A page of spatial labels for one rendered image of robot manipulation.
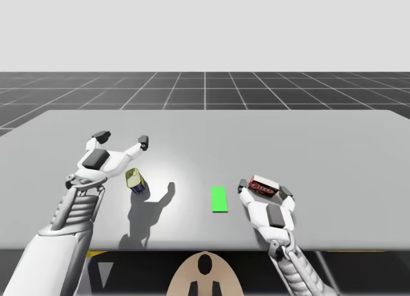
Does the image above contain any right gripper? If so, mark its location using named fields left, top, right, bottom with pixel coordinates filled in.
left=237, top=179, right=297, bottom=242

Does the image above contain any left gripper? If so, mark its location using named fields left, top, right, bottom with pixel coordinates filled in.
left=74, top=131, right=149, bottom=183

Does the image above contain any red and white carton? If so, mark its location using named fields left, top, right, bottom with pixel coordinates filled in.
left=249, top=174, right=279, bottom=197

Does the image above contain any green and blue rectangular can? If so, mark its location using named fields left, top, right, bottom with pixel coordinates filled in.
left=125, top=168, right=148, bottom=196

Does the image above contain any green pad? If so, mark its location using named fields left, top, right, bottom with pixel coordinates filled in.
left=210, top=186, right=229, bottom=213

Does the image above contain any tan robot part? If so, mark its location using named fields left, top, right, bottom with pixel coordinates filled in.
left=167, top=251, right=245, bottom=296

